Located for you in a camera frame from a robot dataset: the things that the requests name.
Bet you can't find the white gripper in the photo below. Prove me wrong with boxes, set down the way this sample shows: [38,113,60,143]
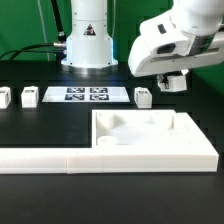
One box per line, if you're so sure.
[128,14,224,90]

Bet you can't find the white square tabletop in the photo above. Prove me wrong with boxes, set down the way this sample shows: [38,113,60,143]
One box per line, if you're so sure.
[90,108,198,150]

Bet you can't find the white L-shaped obstacle fence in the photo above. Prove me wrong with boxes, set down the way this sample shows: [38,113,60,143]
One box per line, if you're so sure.
[0,112,219,174]

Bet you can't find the white sheet with AprilTags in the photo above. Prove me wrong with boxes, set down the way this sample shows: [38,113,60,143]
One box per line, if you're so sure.
[43,86,129,103]

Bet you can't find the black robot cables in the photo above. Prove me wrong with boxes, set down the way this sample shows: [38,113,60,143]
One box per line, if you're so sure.
[0,0,68,62]

